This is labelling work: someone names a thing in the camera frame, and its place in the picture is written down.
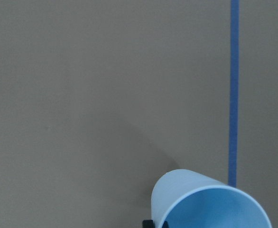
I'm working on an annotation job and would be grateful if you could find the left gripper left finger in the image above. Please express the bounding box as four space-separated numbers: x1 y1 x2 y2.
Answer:
142 219 154 228

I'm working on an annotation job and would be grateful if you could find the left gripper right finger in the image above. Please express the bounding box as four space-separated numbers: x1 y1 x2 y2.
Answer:
163 221 169 228

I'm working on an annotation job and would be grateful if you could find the blue cup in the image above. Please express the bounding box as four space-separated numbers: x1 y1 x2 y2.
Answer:
151 169 272 228

